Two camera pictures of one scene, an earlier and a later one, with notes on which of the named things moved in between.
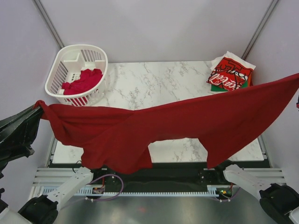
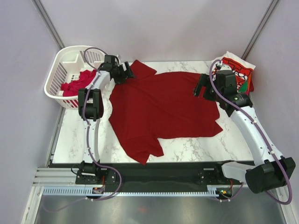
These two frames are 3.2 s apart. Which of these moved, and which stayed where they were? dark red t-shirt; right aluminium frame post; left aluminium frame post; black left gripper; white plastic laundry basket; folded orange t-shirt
Moved: black left gripper; dark red t-shirt
Stayed: folded orange t-shirt; right aluminium frame post; white plastic laundry basket; left aluminium frame post
